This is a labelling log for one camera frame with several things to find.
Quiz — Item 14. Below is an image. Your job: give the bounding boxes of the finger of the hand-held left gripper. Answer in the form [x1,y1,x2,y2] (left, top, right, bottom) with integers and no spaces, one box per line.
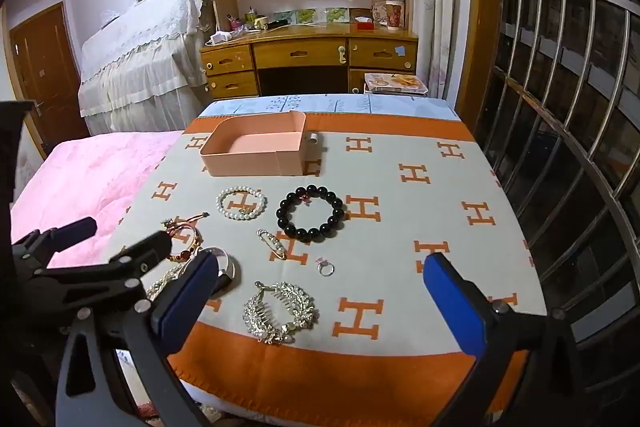
[30,229,173,308]
[10,216,98,268]

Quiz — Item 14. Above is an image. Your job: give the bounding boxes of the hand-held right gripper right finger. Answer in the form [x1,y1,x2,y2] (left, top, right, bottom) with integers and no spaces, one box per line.
[422,252,588,427]

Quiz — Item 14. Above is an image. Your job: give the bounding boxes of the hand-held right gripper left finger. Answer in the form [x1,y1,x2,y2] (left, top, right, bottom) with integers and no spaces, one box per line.
[54,251,221,427]

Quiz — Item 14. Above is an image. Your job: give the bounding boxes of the rhinestone brooch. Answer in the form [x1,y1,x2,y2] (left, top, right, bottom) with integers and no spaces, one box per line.
[146,261,187,303]

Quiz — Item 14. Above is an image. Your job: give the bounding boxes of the red and gold bangle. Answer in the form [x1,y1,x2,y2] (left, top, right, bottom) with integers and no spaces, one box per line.
[167,227,203,264]

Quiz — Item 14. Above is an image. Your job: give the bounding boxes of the silver bangle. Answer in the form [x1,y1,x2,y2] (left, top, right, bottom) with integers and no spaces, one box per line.
[197,247,242,295]

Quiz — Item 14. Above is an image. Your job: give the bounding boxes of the red cord bracelet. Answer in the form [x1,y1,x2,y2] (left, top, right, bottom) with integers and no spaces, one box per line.
[160,213,210,238]

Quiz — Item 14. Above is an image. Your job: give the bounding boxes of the white pearl bracelet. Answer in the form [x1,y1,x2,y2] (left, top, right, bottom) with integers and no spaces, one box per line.
[216,187,267,222]

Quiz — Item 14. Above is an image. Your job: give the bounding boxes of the silver safety pin brooch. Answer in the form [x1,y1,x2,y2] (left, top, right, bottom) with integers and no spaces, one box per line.
[256,228,290,260]

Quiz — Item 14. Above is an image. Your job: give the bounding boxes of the black bead bracelet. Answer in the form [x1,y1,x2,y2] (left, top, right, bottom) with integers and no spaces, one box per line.
[276,184,347,242]

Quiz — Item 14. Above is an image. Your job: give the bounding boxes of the pink plastic tray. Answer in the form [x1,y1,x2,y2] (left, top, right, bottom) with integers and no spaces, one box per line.
[200,111,307,178]

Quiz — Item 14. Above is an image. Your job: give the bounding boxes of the pink quilt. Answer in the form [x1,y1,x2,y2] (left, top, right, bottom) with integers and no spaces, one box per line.
[10,131,183,268]

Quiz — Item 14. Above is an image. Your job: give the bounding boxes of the wooden door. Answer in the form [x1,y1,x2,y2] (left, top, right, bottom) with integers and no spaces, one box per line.
[9,4,91,152]

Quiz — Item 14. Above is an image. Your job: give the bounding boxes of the orange patterned blanket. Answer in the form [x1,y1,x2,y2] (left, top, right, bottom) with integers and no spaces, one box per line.
[102,114,546,427]

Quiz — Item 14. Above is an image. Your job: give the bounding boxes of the white lace covered furniture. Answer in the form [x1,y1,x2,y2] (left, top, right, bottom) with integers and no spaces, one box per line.
[77,0,217,135]

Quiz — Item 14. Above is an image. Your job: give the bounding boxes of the blue tree print sheet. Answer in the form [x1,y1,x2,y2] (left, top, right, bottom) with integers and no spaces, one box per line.
[197,93,458,122]

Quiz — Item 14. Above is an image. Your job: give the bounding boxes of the stack of magazines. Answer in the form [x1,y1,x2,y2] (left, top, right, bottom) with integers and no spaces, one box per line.
[364,73,430,96]

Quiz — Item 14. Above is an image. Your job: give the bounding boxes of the pen holder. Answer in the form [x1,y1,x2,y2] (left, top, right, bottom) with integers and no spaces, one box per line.
[227,9,251,32]

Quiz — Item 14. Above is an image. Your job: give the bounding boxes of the wooden desk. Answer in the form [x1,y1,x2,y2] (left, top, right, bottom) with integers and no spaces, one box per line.
[200,24,420,100]

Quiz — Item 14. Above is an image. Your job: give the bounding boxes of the window with metal grille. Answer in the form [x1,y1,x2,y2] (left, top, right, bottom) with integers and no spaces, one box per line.
[467,0,640,358]

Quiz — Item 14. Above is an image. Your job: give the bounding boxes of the printed paper cup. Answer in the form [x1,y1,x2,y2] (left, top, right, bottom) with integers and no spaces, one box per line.
[384,0,406,29]

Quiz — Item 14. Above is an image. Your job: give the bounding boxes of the floral curtain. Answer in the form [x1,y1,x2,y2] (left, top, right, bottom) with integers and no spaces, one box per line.
[410,0,473,102]

